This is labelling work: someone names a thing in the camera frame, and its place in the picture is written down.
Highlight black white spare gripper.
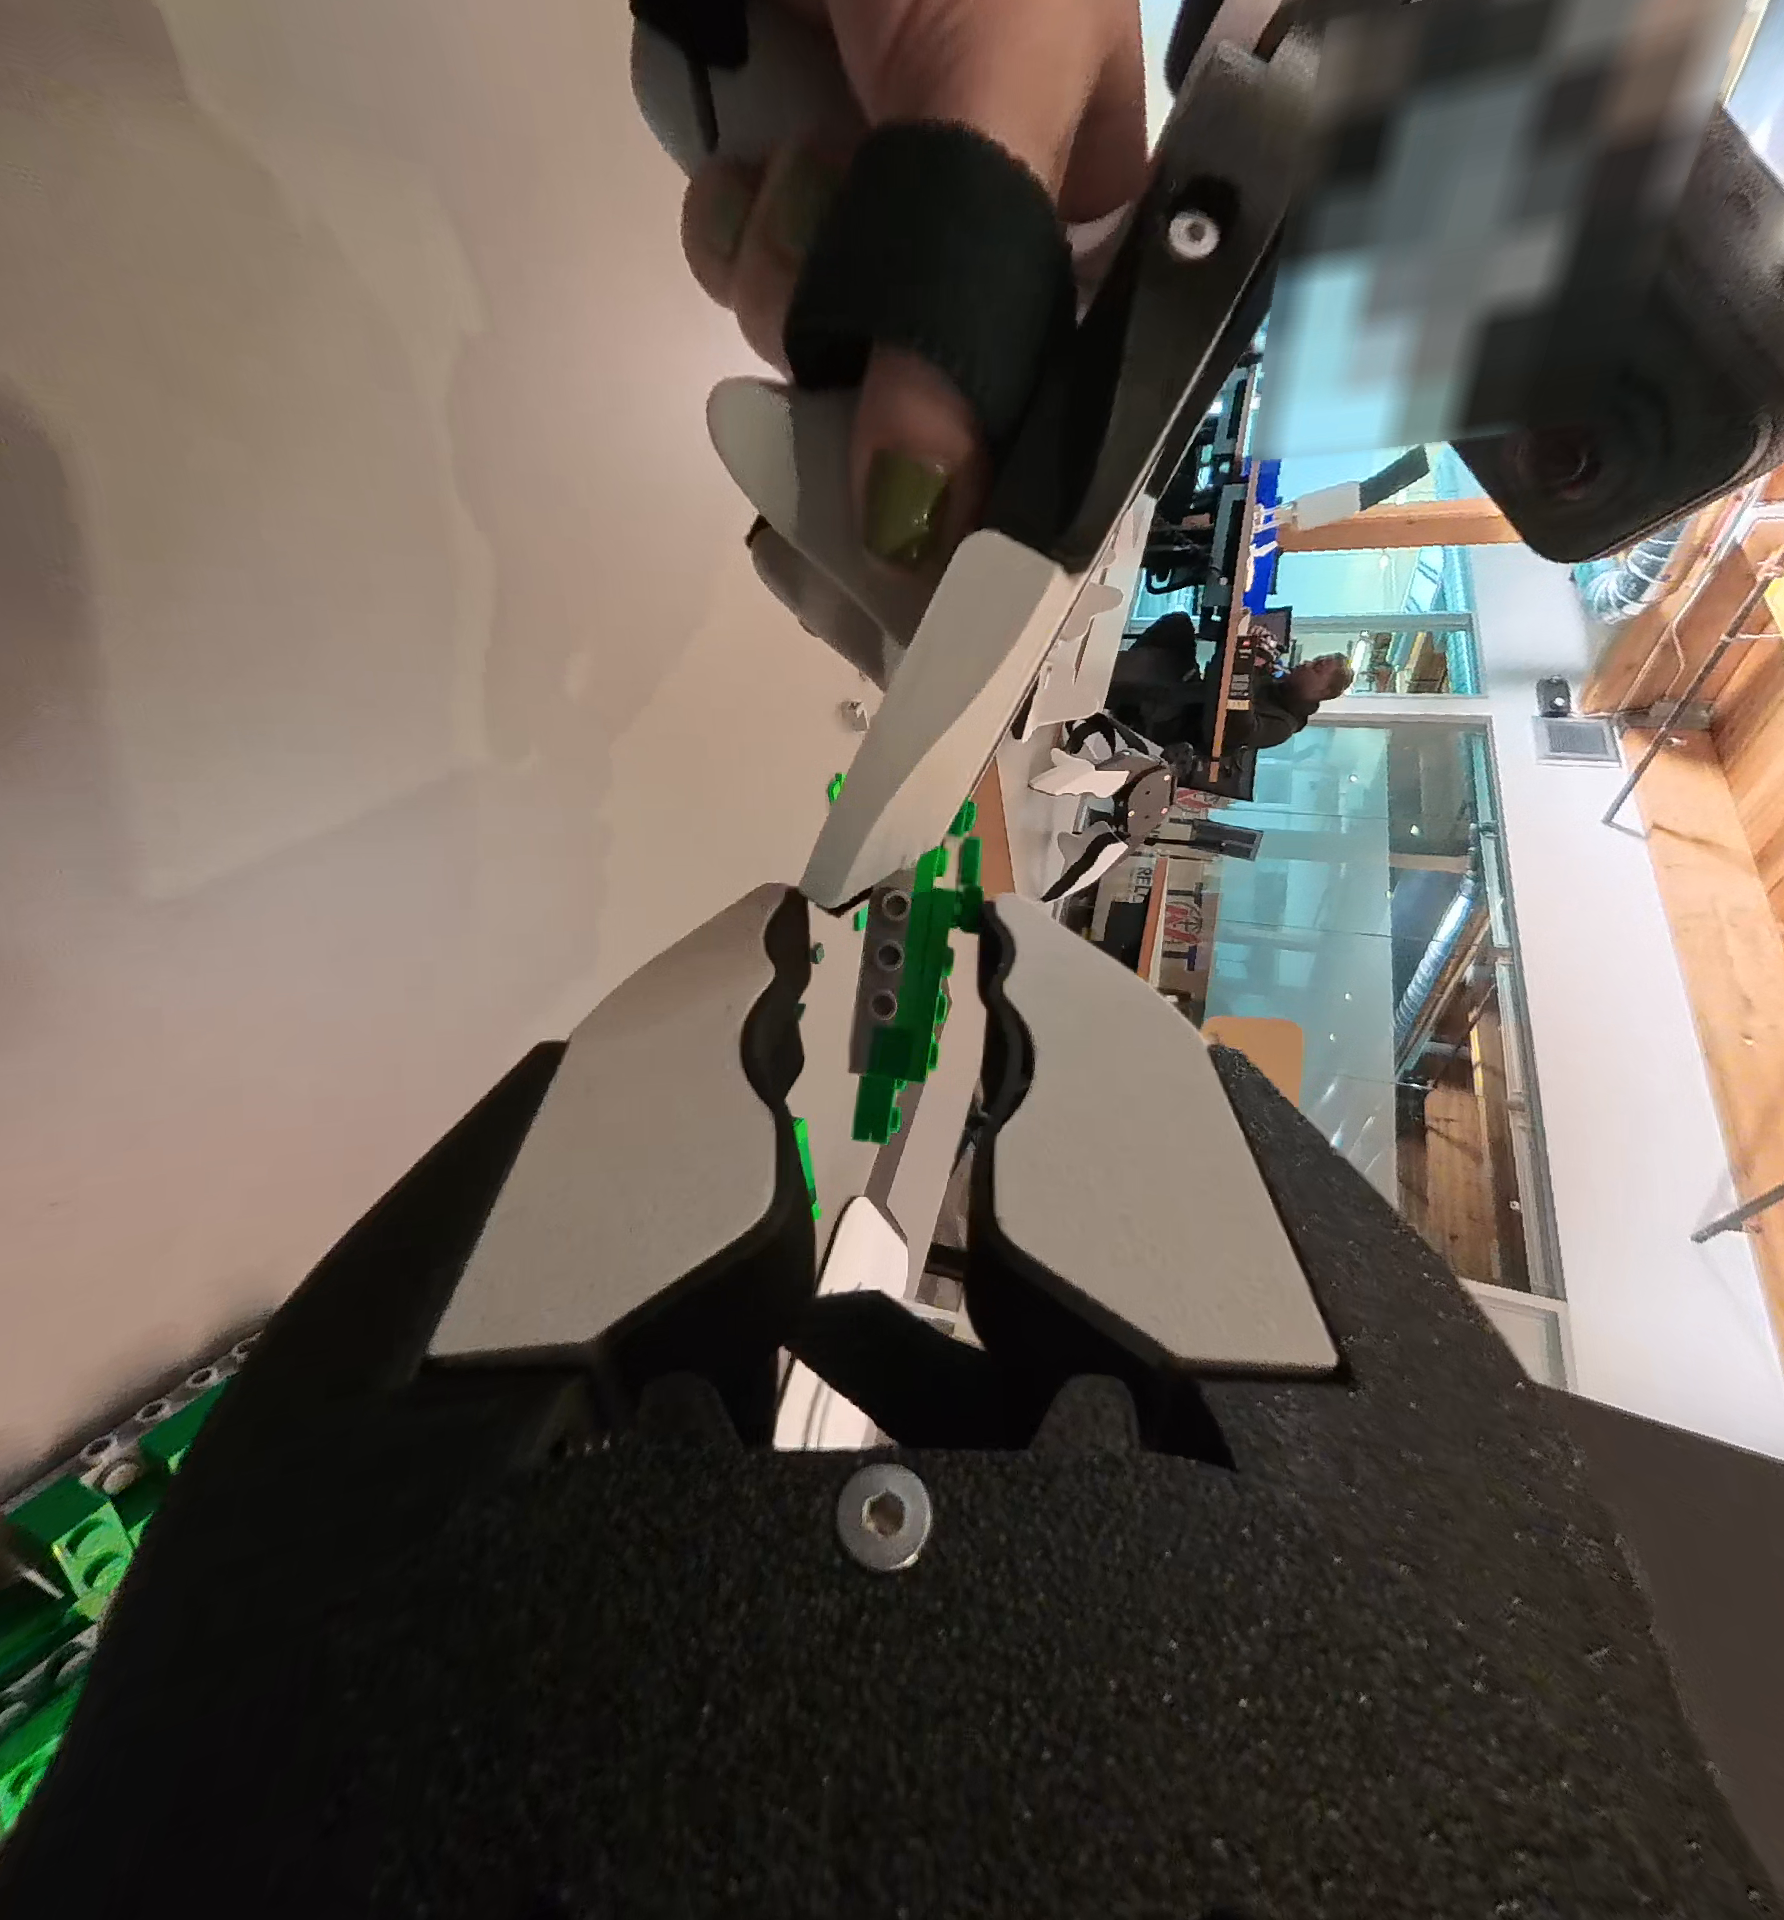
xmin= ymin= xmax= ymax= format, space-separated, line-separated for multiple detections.
xmin=1047 ymin=717 xmax=1262 ymax=899

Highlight printed banner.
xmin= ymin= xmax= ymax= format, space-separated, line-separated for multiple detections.
xmin=1132 ymin=859 xmax=1209 ymax=997

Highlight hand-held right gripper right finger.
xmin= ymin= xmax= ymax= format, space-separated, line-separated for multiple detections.
xmin=966 ymin=893 xmax=1347 ymax=1388

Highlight small green brick assembly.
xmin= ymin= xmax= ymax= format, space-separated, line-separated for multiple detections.
xmin=844 ymin=802 xmax=983 ymax=1146

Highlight metal conduit pipes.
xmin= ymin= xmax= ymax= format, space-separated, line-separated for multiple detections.
xmin=1604 ymin=437 xmax=1784 ymax=833

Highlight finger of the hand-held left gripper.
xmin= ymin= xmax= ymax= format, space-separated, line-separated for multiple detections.
xmin=800 ymin=528 xmax=1097 ymax=912

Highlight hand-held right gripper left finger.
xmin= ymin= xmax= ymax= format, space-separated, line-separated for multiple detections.
xmin=427 ymin=883 xmax=825 ymax=1426

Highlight large green brick model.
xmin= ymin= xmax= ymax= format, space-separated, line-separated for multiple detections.
xmin=0 ymin=1331 xmax=266 ymax=1848

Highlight tan rounded board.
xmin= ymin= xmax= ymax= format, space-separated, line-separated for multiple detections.
xmin=1203 ymin=1016 xmax=1309 ymax=1108

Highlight spiral metal duct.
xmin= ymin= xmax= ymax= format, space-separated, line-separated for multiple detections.
xmin=1392 ymin=867 xmax=1499 ymax=1058
xmin=1580 ymin=517 xmax=1742 ymax=620

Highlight wooden post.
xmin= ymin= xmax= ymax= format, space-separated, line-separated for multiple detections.
xmin=1275 ymin=495 xmax=1524 ymax=554

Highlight grey desk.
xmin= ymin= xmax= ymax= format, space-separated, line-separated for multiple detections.
xmin=0 ymin=0 xmax=1015 ymax=1636

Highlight person's left hand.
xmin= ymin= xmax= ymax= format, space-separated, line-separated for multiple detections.
xmin=678 ymin=0 xmax=1151 ymax=569

